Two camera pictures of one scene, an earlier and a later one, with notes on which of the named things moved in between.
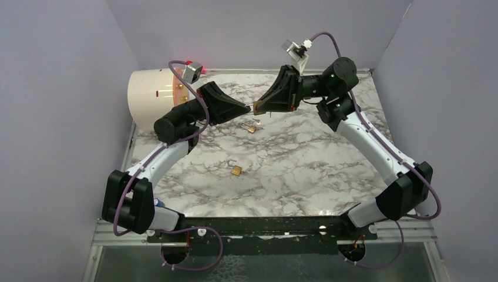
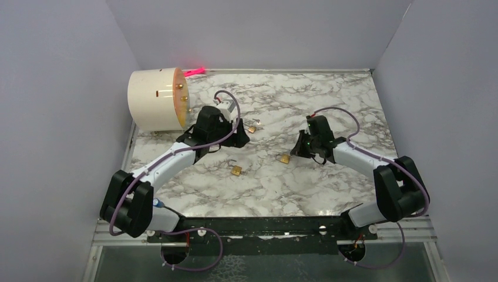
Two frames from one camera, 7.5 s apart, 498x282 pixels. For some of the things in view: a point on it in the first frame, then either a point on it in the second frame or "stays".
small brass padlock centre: x=235 y=170 stays
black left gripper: x=222 y=107 → x=239 y=139
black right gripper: x=283 y=94 → x=298 y=150
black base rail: x=265 y=236 stays
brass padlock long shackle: x=251 y=128 stays
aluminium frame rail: x=104 y=235 stays
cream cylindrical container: x=152 y=92 stays
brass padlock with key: x=256 y=108 → x=283 y=158
